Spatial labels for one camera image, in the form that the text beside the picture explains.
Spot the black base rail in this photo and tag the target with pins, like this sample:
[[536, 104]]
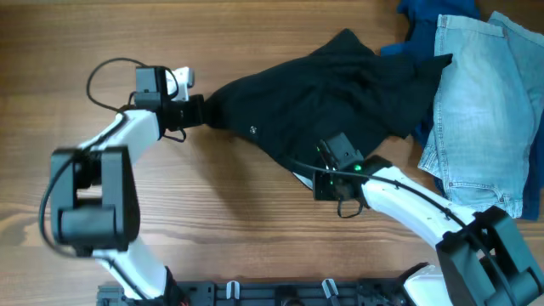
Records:
[[363, 292]]

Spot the black shorts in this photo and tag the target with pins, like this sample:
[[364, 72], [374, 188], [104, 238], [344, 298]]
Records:
[[342, 87]]

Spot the light blue denim shorts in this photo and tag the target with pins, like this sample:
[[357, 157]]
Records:
[[484, 115]]

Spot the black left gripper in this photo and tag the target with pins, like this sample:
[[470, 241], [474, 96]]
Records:
[[197, 110]]

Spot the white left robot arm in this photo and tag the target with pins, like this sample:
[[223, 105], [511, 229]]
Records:
[[93, 204]]

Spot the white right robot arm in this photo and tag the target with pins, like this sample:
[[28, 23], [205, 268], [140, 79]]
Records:
[[483, 258]]

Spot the dark blue garment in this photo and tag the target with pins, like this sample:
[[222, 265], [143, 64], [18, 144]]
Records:
[[429, 25]]

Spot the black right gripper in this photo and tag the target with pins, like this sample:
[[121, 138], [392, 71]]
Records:
[[320, 185]]

